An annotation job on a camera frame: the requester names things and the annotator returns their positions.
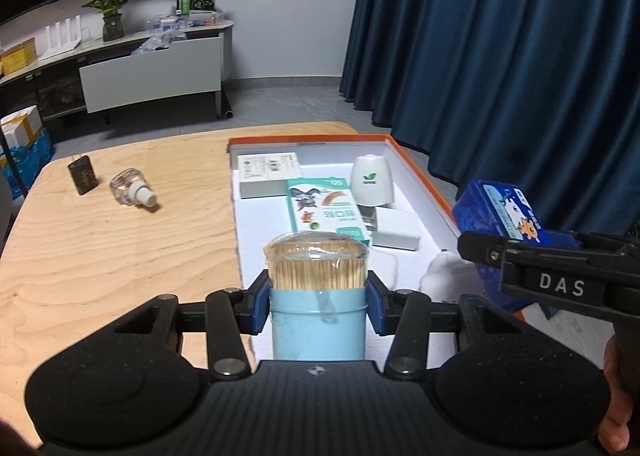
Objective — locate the blue curtain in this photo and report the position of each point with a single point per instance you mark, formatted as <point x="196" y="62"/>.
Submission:
<point x="500" y="46"/>

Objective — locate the blue plastic bag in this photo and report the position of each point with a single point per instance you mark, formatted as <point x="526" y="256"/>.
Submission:
<point x="35" y="156"/>

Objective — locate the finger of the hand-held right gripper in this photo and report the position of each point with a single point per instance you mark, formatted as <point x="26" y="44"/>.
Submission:
<point x="480" y="248"/>

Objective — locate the orange-rimmed white box tray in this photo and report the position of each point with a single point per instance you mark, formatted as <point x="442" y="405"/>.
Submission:
<point x="250" y="216"/>

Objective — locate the green bandage box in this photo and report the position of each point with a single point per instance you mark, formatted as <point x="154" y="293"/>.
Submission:
<point x="320" y="213"/>

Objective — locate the light blue toothpick holder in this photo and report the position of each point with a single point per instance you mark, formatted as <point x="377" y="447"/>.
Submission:
<point x="315" y="316"/>

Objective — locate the white charger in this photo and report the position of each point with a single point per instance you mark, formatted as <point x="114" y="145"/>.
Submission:
<point x="397" y="231"/>

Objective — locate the white television cabinet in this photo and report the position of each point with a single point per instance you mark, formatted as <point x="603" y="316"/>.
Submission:
<point x="150" y="78"/>

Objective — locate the small black card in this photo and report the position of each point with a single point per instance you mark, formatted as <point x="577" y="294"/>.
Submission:
<point x="83" y="175"/>

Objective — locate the blue tin case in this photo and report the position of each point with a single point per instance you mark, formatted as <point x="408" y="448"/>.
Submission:
<point x="505" y="216"/>

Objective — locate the white router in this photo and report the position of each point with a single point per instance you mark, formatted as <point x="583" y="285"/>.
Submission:
<point x="65" y="41"/>

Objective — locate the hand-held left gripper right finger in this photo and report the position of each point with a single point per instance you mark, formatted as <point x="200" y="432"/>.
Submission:
<point x="375" y="307"/>

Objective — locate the white plug-in device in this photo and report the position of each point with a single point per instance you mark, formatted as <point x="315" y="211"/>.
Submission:
<point x="447" y="276"/>

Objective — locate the cardboard box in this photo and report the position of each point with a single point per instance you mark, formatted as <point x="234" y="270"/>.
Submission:
<point x="20" y="126"/>

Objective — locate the black roll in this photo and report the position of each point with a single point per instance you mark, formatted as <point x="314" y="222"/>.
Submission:
<point x="227" y="105"/>

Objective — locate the clear glass bottle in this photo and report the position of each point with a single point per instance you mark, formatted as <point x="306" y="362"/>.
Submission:
<point x="127" y="186"/>

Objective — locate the pile of small packages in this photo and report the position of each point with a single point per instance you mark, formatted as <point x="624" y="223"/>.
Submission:
<point x="187" y="21"/>

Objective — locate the white rectangular block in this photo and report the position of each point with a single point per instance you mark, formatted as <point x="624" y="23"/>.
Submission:
<point x="385" y="266"/>

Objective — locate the clear plastic bags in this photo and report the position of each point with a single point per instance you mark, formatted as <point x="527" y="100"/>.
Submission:
<point x="157" y="43"/>

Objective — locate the white and black charger box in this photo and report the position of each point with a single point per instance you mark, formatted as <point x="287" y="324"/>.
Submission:
<point x="267" y="176"/>

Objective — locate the person's right hand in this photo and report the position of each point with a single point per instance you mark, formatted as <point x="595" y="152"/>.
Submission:
<point x="617" y="411"/>

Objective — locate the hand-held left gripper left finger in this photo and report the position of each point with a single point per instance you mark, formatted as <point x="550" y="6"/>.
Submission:
<point x="258" y="305"/>

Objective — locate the yellow box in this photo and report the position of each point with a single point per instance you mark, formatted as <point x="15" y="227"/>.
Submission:
<point x="17" y="57"/>

